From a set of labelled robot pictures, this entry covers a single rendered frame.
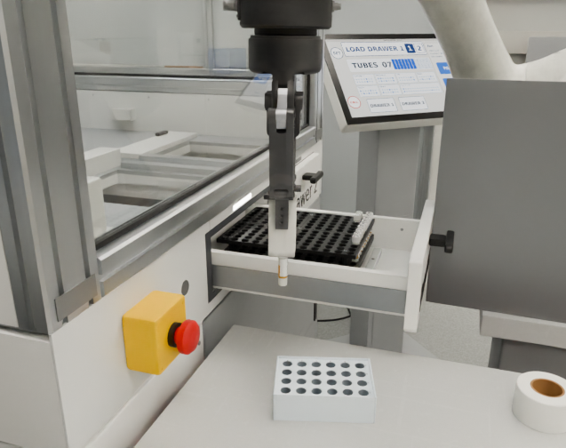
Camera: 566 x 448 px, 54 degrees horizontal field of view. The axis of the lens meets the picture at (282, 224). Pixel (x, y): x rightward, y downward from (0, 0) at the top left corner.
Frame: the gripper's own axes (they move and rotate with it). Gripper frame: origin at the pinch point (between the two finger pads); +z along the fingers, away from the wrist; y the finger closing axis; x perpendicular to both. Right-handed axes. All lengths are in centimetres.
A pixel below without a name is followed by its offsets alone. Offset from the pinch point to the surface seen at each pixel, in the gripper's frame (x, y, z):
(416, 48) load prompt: 35, -126, -17
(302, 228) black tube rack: 1.9, -27.6, 10.1
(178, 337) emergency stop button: -11.3, 4.7, 12.3
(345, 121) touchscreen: 12, -98, 2
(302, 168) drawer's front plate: 1, -59, 7
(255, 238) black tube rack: -5.4, -22.9, 10.4
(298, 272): 1.6, -14.9, 12.4
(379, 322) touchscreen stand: 29, -117, 76
